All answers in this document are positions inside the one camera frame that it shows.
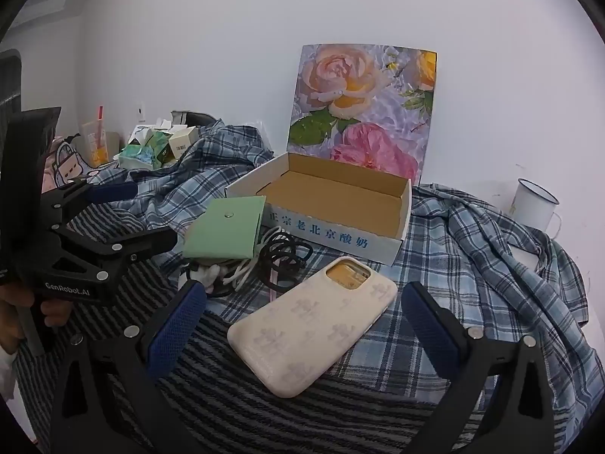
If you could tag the green snap pouch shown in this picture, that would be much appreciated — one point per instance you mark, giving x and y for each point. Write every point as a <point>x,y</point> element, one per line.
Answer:
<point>222,231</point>

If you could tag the white carton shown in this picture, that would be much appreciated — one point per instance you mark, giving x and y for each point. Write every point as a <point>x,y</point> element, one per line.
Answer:
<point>141,133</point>

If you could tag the black bag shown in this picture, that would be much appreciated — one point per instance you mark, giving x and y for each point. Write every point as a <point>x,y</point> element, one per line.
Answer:
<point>198,118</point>

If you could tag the white cardboard box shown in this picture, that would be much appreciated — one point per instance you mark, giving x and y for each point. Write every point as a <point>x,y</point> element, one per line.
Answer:
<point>331,198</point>

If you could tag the drink cup red straw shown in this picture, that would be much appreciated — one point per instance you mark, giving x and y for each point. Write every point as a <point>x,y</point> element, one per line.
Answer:
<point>94,144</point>

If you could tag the person's left hand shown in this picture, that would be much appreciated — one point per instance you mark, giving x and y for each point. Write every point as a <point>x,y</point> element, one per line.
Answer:
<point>12,317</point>

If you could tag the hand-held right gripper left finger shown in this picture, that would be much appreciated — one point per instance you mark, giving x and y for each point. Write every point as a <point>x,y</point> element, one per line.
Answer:
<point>177,326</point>

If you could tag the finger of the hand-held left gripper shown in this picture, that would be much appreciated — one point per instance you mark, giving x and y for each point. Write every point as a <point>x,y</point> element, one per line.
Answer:
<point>113,191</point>
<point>151,243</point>

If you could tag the clear plastic bag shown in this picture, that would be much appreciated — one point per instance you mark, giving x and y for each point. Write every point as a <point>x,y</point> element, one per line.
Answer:
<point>262,132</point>

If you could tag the white enamel mug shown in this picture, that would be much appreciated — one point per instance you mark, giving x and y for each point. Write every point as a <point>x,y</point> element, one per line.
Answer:
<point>531,213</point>

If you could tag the beige phone case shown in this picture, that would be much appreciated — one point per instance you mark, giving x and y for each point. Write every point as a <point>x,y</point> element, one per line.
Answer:
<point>302,331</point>

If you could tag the green tissue pack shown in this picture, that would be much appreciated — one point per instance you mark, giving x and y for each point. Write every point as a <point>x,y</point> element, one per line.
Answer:
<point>142,156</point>

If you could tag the blue plaid shirt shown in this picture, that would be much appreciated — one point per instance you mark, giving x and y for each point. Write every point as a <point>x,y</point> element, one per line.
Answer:
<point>472,246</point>

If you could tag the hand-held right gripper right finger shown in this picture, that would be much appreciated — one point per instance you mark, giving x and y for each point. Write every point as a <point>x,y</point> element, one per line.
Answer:
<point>427,326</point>

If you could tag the small white box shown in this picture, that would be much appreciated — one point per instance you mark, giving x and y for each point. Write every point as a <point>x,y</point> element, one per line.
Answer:
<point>182,144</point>

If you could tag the floral canvas picture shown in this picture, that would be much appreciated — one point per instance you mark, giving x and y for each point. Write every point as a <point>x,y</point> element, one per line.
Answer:
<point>359,104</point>

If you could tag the white wall socket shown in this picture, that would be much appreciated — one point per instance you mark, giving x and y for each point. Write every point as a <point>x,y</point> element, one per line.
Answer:
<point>140,112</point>

